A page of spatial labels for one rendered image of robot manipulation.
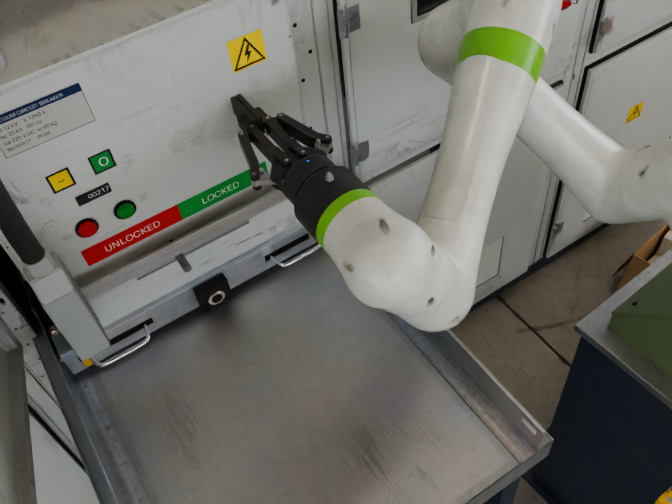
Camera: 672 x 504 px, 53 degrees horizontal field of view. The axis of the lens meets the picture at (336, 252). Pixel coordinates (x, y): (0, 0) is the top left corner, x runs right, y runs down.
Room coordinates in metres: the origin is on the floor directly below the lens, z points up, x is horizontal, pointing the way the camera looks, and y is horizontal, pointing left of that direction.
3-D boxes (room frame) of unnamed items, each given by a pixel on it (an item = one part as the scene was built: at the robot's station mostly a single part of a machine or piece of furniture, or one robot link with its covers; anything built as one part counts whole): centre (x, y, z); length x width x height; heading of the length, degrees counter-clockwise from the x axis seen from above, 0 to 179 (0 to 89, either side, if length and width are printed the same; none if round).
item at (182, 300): (0.78, 0.24, 0.90); 0.54 x 0.05 x 0.06; 117
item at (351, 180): (0.60, -0.01, 1.23); 0.09 x 0.06 x 0.12; 117
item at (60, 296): (0.61, 0.39, 1.09); 0.08 x 0.05 x 0.17; 27
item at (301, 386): (0.58, 0.14, 0.82); 0.68 x 0.62 x 0.06; 27
